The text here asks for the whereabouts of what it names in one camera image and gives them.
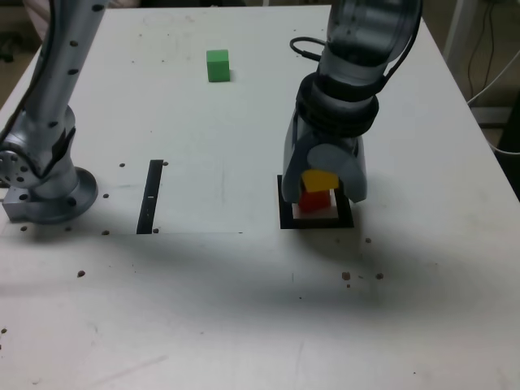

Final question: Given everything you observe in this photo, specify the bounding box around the red cube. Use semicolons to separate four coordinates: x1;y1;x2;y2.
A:
298;189;332;213

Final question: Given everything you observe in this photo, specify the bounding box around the yellow cube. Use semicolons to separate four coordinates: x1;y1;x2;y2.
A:
301;169;340;193

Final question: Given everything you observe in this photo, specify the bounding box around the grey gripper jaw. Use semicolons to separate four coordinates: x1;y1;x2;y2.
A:
281;113;323;203
306;136;369;204

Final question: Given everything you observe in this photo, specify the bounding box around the black hanging background cable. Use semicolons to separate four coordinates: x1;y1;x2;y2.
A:
466;0;495;102

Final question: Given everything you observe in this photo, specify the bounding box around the white metal frame leg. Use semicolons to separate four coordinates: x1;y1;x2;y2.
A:
443;0;468;70

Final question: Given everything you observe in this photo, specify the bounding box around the grey background shelf bar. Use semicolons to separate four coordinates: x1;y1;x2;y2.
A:
470;107;511;128

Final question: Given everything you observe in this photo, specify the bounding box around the black chair wheel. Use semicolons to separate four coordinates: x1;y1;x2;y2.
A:
0;32;25;63

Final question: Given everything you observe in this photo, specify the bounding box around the black tape strip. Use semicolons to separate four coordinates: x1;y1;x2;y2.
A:
136;159;165;236

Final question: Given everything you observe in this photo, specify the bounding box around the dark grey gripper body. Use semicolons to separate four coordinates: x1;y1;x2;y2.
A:
301;123;359;153

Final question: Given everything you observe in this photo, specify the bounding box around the white background cable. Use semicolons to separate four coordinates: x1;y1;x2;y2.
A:
466;51;520;156

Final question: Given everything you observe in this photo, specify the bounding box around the green cube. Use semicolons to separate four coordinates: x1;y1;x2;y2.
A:
206;49;232;83

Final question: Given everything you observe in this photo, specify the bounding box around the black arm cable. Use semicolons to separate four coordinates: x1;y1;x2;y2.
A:
0;0;423;141

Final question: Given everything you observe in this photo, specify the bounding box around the black tape square outline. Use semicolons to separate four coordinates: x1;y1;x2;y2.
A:
276;174;355;231

